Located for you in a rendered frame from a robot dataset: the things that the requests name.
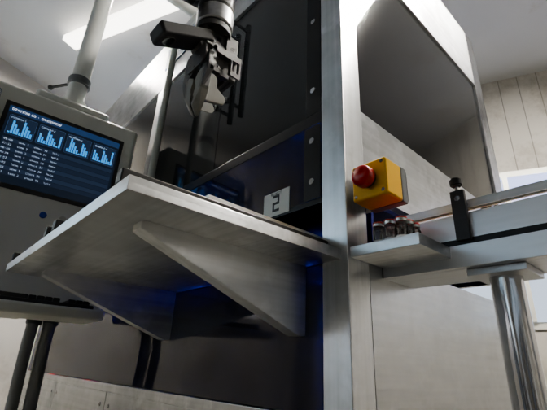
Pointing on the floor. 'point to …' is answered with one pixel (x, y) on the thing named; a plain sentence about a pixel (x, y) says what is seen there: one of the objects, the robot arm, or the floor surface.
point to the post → (343, 220)
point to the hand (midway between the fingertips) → (192, 108)
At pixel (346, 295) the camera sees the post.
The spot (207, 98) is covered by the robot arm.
